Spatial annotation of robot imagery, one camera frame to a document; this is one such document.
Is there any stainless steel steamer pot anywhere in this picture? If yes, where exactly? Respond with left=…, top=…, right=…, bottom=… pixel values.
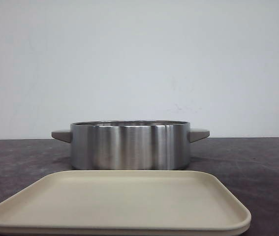
left=51, top=120, right=210, bottom=170

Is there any beige rectangular tray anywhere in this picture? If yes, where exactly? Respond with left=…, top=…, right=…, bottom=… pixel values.
left=0, top=170, right=251, bottom=236

